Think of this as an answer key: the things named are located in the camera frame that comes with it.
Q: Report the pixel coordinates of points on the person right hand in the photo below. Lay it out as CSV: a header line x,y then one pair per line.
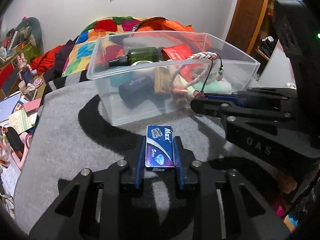
x,y
286,183

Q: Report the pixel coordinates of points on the white tape roll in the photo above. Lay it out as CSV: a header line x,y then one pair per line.
x,y
143,71

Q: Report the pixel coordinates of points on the wooden door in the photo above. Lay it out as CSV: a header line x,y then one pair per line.
x,y
246,23

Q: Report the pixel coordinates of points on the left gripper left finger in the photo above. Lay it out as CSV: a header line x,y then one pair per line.
x,y
108,194

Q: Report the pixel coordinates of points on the mint green bottle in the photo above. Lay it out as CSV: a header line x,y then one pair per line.
x,y
219,87

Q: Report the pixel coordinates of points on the grey fuzzy blanket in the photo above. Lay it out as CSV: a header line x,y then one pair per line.
x,y
72,133

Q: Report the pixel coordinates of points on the colourful patchwork quilt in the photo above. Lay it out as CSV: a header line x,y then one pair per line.
x,y
80,56

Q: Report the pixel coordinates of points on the red pouch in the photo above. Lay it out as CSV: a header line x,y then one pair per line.
x,y
182,52

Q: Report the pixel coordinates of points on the pale green tube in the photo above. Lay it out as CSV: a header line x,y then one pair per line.
x,y
190,89

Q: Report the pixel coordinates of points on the tan eraser block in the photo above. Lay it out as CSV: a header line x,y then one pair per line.
x,y
162,81

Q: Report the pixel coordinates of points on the clear plastic storage bin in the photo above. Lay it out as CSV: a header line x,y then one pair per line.
x,y
222,62

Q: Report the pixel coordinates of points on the orange puffer jacket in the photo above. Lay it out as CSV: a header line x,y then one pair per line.
x,y
175,30

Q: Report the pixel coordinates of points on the red gift box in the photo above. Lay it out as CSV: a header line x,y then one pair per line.
x,y
8,80

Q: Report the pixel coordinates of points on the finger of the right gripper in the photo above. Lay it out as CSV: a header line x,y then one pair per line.
x,y
219,108
225,97

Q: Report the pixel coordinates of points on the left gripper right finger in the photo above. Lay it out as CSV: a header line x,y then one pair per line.
x,y
196,181

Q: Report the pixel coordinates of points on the teal tape roll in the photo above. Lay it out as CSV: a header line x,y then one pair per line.
x,y
118,79

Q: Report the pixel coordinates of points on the Max blade box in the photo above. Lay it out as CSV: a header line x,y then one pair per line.
x,y
159,148

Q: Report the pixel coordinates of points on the dark green glass bottle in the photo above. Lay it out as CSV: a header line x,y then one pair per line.
x,y
135,55

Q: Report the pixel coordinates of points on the rabbit figurine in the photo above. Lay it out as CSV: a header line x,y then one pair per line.
x,y
26,75

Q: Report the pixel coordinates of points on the pink headphones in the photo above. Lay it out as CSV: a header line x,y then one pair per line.
x,y
20,144

